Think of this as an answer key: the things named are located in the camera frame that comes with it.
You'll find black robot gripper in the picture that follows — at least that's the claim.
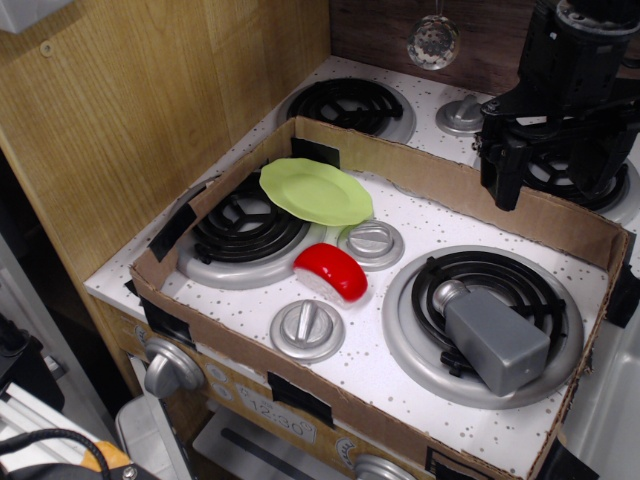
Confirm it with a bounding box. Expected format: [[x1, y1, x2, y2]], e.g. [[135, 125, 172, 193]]
[[478, 1, 639, 211]]

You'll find grey pepper shaker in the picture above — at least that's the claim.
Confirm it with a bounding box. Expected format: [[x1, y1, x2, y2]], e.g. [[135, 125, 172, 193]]
[[432, 280, 550, 396]]

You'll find back right black burner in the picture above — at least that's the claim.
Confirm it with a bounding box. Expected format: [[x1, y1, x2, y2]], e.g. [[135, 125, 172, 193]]
[[523, 153, 629, 210]]

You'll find black burner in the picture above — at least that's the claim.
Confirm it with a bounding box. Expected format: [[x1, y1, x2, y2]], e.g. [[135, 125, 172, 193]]
[[409, 250, 570, 391], [523, 153, 629, 210], [193, 172, 310, 264], [284, 78, 405, 136]]

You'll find silver stove knob back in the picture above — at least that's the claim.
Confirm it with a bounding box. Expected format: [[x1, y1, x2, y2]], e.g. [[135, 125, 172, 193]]
[[435, 94, 484, 136]]

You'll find silver stove knob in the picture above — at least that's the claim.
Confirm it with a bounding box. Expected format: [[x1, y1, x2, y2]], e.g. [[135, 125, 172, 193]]
[[337, 220, 405, 272], [270, 300, 346, 364], [435, 94, 484, 136]]

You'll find front right black burner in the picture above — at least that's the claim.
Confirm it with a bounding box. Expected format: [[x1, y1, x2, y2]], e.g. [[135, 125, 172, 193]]
[[409, 250, 570, 391]]

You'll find hanging clear glass ball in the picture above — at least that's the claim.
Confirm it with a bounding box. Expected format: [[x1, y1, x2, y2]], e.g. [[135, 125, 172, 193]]
[[406, 1, 461, 71]]

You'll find silver stove knob centre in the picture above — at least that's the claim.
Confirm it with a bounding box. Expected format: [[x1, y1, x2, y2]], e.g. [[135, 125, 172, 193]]
[[337, 220, 405, 272]]

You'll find back left black burner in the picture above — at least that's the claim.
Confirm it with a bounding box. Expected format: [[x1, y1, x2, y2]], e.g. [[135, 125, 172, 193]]
[[284, 78, 405, 136]]

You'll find green plastic plate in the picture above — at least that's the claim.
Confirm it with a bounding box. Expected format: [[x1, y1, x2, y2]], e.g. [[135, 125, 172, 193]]
[[259, 158, 373, 227]]

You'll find red white toy sushi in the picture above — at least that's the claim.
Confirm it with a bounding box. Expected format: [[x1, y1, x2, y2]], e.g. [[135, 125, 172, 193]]
[[293, 243, 368, 308]]

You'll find silver stove knob front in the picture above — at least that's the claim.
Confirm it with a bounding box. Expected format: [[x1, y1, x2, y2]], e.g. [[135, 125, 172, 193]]
[[270, 300, 346, 364]]

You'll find front left black burner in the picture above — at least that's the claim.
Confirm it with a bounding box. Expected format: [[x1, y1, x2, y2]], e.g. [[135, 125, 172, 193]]
[[193, 172, 310, 264]]

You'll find silver oven knob bottom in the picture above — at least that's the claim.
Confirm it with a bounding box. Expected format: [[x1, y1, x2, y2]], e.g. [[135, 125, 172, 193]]
[[354, 454, 416, 480]]

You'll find silver oven knob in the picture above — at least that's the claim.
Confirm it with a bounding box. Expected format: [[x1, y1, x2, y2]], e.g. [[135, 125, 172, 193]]
[[144, 338, 205, 399], [354, 454, 416, 480]]

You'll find silver oven front knob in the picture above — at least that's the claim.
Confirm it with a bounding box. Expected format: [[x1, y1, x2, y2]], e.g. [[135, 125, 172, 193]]
[[144, 338, 205, 399]]

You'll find cardboard box frame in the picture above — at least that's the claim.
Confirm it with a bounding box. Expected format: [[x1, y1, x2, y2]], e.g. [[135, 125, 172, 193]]
[[131, 117, 635, 479]]

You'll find black cable bottom left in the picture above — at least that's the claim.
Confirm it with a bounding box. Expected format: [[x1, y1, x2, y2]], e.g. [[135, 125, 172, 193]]
[[0, 428, 112, 480]]

